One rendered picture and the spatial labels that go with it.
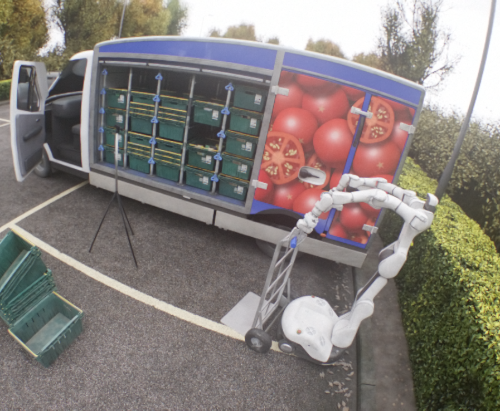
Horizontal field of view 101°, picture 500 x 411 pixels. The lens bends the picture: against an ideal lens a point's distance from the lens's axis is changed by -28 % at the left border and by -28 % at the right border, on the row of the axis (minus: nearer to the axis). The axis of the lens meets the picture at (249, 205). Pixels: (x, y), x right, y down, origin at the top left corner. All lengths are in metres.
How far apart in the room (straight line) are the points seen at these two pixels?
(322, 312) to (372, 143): 1.71
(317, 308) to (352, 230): 1.04
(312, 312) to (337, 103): 2.01
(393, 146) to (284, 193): 1.28
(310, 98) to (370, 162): 0.89
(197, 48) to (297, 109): 1.26
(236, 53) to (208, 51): 0.31
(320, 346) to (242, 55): 2.81
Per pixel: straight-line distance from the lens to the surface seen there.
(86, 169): 4.58
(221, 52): 3.08
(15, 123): 4.34
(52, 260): 3.52
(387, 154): 3.01
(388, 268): 2.09
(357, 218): 3.20
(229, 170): 3.35
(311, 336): 2.42
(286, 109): 2.90
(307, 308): 2.71
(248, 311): 2.91
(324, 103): 2.87
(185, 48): 3.25
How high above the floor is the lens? 2.14
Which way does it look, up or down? 26 degrees down
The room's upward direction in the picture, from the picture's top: 12 degrees clockwise
